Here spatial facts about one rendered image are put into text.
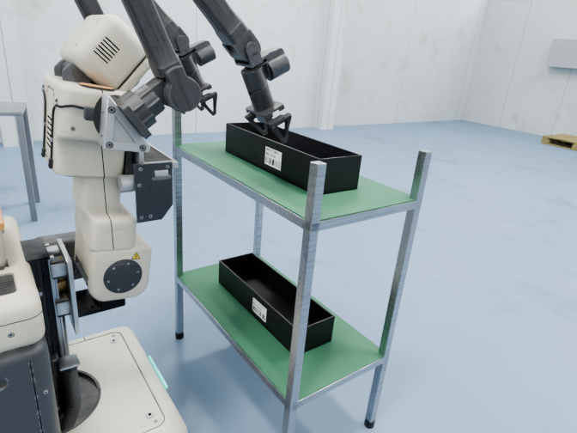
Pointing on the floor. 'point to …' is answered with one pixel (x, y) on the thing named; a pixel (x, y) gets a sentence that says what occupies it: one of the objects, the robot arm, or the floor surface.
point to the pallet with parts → (561, 141)
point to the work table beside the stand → (25, 151)
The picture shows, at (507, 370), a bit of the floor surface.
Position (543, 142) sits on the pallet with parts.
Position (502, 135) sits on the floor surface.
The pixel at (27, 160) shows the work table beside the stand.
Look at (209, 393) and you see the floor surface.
